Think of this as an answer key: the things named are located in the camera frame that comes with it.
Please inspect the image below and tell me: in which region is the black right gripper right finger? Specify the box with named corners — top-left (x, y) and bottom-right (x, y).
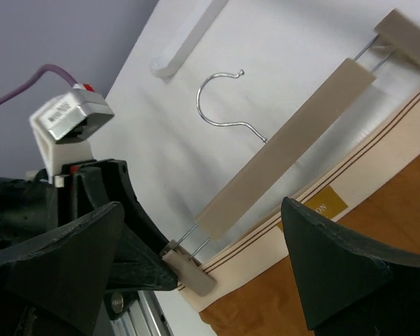
top-left (281, 197), bottom-right (420, 335)

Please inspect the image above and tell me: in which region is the white metal clothes rack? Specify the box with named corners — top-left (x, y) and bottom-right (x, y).
top-left (150, 0), bottom-right (228, 79)

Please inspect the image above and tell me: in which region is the aluminium mounting rail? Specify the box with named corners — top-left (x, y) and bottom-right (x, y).
top-left (104, 291), bottom-right (174, 336)

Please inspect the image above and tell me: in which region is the brown boxer underwear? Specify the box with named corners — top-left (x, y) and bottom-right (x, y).
top-left (178, 91), bottom-right (420, 335)

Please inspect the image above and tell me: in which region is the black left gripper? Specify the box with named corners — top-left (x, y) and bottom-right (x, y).
top-left (0, 159), bottom-right (102, 253)

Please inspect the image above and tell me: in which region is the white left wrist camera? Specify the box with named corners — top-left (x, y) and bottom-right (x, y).
top-left (29, 84), bottom-right (114, 183)

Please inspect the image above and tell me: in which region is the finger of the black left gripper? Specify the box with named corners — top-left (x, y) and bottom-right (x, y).
top-left (73, 159), bottom-right (178, 291)

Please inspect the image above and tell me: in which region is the wooden clip hanger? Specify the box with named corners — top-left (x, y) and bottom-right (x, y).
top-left (159, 8), bottom-right (420, 298)

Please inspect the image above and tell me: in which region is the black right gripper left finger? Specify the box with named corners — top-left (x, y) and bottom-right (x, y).
top-left (0, 202), bottom-right (124, 335)

